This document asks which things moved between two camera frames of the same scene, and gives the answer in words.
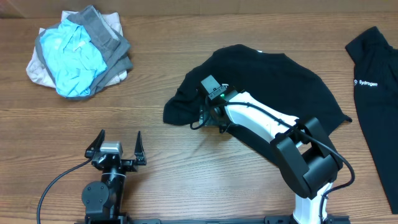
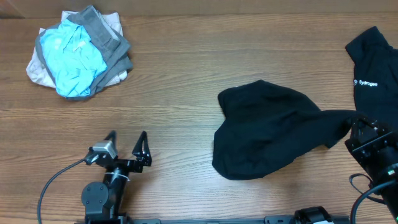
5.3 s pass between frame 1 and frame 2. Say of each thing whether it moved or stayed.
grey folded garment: stayed
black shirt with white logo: stayed
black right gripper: moved
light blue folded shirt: stayed
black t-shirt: moved
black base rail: stayed
